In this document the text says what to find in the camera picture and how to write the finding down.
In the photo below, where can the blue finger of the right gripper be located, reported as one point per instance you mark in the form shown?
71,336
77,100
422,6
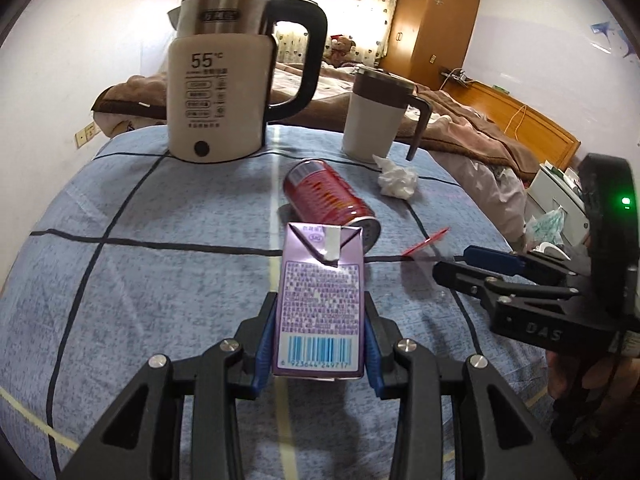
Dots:
468,281
493,260

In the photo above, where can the brown teddy bear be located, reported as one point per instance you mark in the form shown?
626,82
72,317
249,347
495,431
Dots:
339,51

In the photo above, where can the white steel electric kettle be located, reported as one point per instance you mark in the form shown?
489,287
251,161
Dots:
219,75

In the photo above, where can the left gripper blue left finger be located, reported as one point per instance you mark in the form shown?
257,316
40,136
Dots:
263,360

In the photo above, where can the right hand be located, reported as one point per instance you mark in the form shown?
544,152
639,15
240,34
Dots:
563,371

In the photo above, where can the brown blanket bed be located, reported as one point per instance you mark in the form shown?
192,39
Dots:
491,167

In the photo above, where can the white trash bin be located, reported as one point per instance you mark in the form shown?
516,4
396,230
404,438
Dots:
552,251

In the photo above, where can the wooden headboard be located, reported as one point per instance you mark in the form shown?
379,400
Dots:
544,137

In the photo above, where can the white nightstand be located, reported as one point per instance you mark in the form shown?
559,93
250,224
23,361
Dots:
549,191

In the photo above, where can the green plastic bag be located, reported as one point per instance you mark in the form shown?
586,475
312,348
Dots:
546,228

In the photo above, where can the purple milk carton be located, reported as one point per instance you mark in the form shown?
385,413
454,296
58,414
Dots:
320,309

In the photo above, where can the blue floral curtain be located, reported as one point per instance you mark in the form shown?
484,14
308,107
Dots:
345,7

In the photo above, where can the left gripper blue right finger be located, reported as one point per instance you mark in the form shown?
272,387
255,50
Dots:
373,360

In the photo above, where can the blue patterned tablecloth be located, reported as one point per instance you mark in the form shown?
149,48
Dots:
142,253

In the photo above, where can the wooden wardrobe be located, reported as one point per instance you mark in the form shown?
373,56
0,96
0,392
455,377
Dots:
429,38

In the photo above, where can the white tissue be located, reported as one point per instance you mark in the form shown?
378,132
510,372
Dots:
396,181

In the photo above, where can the white brown lidded mug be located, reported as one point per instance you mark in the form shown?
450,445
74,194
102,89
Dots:
376,107

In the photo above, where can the clear jelly cup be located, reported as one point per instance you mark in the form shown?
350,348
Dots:
420,259

